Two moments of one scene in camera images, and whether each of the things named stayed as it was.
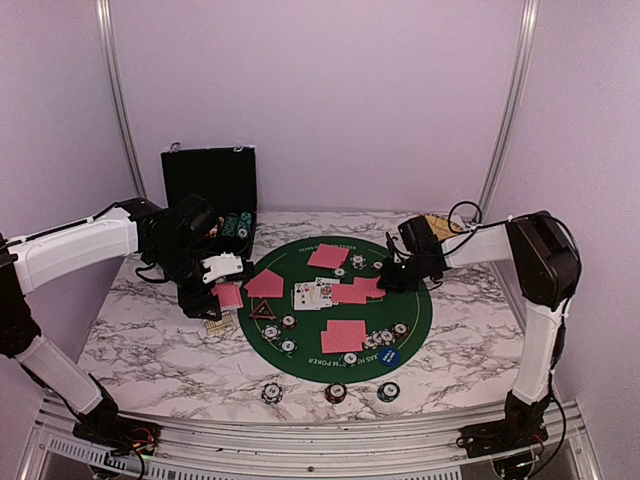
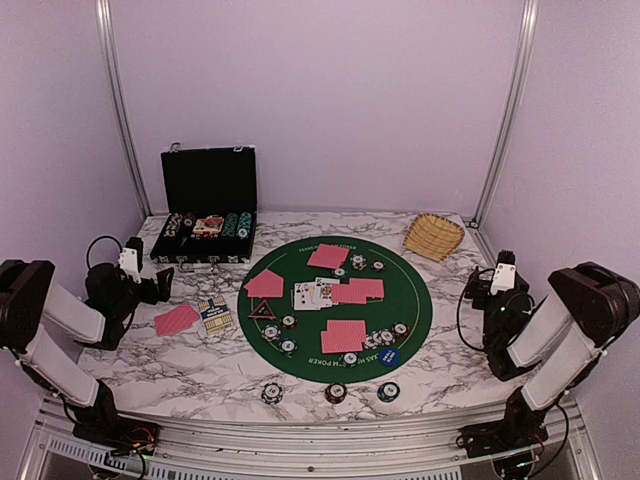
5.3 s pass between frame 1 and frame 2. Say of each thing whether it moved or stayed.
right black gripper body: moved
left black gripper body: moved
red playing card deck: moved
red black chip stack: stayed
